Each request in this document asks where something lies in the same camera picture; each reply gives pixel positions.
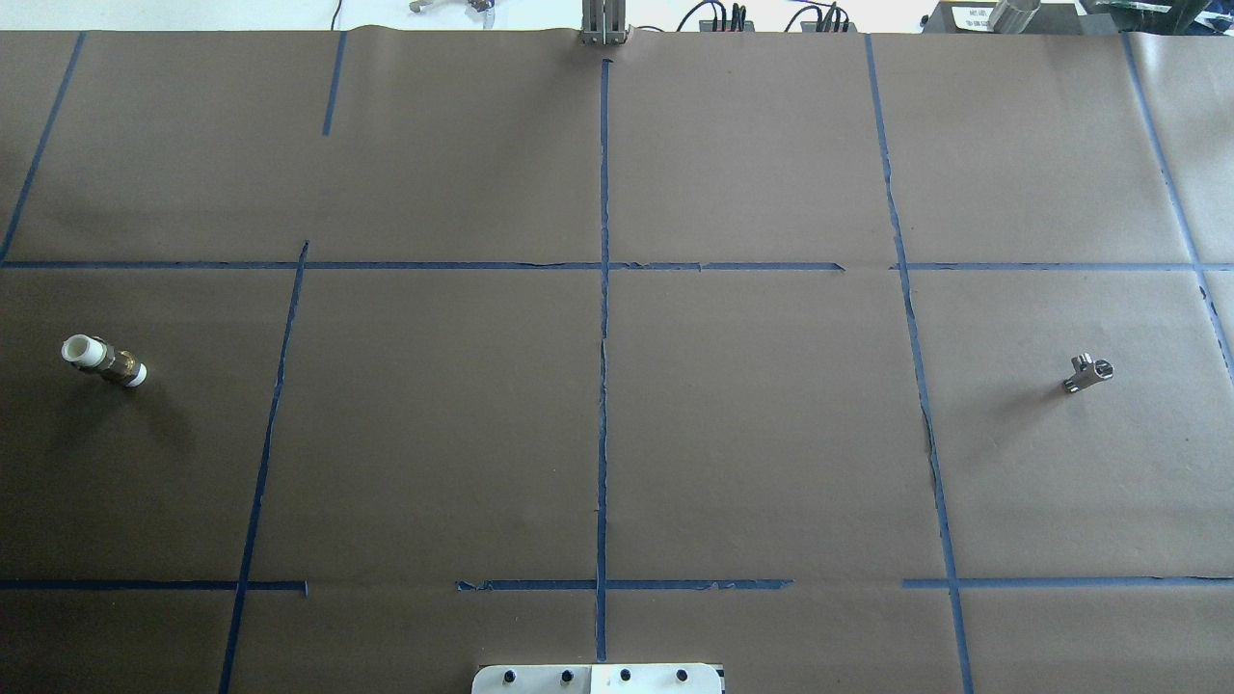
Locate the chrome metal tee fitting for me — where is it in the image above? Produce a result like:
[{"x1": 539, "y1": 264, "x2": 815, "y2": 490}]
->
[{"x1": 1060, "y1": 353, "x2": 1114, "y2": 394}]

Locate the white and brass PPR valve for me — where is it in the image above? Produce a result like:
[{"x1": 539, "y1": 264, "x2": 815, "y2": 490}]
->
[{"x1": 59, "y1": 333, "x2": 148, "y2": 389}]

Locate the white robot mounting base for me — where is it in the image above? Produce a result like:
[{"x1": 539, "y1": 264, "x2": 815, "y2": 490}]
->
[{"x1": 470, "y1": 662, "x2": 727, "y2": 693}]

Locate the reacher grabber stick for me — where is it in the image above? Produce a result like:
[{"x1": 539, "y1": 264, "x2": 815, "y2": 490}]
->
[{"x1": 405, "y1": 1, "x2": 497, "y2": 21}]

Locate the grey box with label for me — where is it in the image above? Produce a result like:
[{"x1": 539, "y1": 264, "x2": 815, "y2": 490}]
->
[{"x1": 921, "y1": 1, "x2": 1083, "y2": 36}]

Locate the metal cup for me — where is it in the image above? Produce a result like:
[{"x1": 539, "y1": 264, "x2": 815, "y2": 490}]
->
[{"x1": 987, "y1": 0, "x2": 1043, "y2": 35}]

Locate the aluminium frame post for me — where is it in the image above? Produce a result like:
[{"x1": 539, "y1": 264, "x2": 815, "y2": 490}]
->
[{"x1": 580, "y1": 0, "x2": 631, "y2": 44}]

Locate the black cable connector box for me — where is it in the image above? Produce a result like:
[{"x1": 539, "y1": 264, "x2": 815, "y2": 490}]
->
[
  {"x1": 677, "y1": 1, "x2": 753, "y2": 35},
  {"x1": 802, "y1": 2, "x2": 856, "y2": 35}
]

